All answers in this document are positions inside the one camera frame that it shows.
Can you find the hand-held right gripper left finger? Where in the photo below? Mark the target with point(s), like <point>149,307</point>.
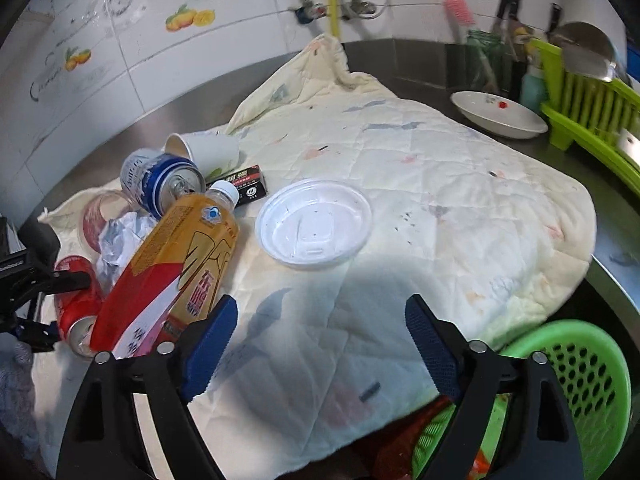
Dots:
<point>210,342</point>

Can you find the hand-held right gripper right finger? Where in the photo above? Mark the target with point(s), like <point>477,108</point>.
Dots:
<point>432,342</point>

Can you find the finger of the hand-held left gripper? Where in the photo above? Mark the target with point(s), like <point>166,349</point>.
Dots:
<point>75,280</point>
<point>40,334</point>

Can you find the red drink can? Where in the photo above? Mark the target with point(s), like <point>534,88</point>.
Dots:
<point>75,312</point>

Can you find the white paper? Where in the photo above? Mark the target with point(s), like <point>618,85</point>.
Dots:
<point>120,247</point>

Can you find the clear plastic cup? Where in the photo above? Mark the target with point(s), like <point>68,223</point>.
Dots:
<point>97,220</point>

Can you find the orange drink bottle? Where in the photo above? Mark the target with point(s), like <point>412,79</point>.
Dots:
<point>165,260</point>

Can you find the blue and white can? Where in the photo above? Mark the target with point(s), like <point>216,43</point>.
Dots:
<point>145,175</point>

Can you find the green plastic basket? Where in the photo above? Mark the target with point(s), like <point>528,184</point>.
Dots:
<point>585,360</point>

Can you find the white plastic lid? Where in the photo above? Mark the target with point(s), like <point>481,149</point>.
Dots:
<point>315,225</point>

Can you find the black cardboard box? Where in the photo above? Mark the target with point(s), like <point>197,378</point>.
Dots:
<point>245,186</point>

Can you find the white paper cup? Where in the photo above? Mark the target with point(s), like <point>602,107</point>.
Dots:
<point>210,152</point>

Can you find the person's left forearm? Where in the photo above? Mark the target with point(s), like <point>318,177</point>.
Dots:
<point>15,370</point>

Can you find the cream quilted cloth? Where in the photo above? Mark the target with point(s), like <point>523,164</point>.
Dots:
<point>400,185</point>

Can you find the white shallow bowl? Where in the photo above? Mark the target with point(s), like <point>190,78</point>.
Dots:
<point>495,120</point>

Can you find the teal plastic bottle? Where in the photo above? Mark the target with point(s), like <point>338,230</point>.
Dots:
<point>532,87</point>

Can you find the black utensil holder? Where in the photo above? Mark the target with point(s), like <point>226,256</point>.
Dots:
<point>512,80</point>

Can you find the green dish rack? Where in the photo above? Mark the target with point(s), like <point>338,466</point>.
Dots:
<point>585,105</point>

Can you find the glass utensil jar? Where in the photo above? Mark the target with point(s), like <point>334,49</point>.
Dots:
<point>482,60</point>

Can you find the metal ladle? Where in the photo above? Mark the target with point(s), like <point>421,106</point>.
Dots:
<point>585,45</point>

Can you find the pink brush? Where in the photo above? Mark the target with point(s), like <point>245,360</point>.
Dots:
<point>460,7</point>

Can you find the metal water valve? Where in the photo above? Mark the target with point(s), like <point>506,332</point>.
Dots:
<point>357,10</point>
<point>305,12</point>

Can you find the yellow pipe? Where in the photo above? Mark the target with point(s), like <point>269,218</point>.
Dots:
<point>331,0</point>

